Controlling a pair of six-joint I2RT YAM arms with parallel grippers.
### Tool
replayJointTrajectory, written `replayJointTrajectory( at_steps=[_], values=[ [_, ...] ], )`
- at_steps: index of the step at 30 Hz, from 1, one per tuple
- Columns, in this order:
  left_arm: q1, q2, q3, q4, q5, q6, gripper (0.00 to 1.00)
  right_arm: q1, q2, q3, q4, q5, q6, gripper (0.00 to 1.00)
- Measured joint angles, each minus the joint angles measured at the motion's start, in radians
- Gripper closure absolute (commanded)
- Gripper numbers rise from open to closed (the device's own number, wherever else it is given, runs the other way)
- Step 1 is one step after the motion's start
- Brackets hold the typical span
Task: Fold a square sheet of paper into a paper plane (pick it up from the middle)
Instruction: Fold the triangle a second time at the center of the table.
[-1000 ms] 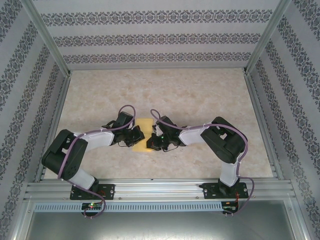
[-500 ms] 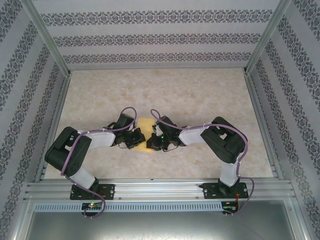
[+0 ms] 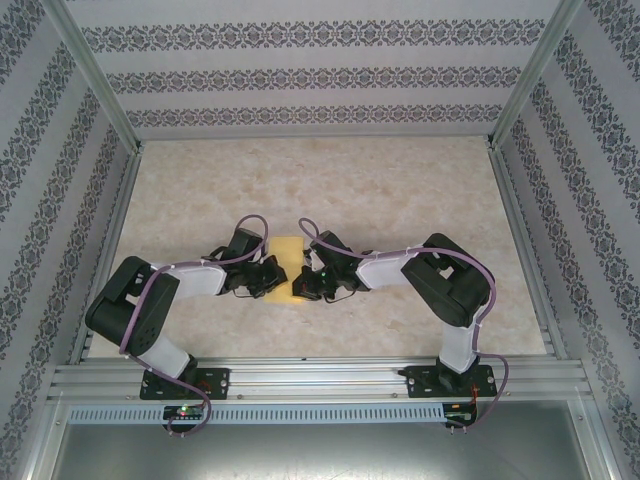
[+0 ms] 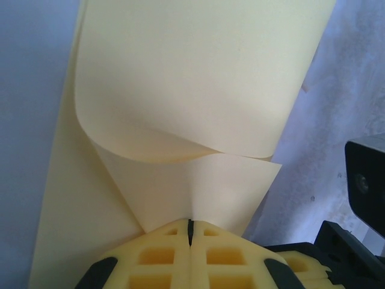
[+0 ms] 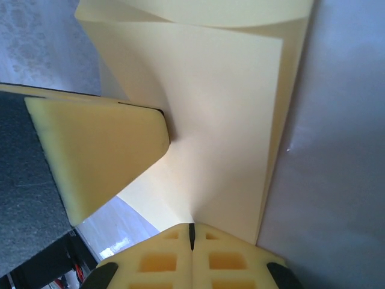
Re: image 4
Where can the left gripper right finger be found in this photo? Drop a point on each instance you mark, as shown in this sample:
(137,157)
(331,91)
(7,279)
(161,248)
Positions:
(228,244)

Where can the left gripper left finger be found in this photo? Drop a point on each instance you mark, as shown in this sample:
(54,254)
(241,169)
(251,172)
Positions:
(156,241)

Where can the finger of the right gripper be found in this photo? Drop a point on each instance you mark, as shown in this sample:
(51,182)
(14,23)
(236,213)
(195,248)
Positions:
(309,268)

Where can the yellow paper sheet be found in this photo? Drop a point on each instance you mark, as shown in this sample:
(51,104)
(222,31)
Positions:
(180,90)

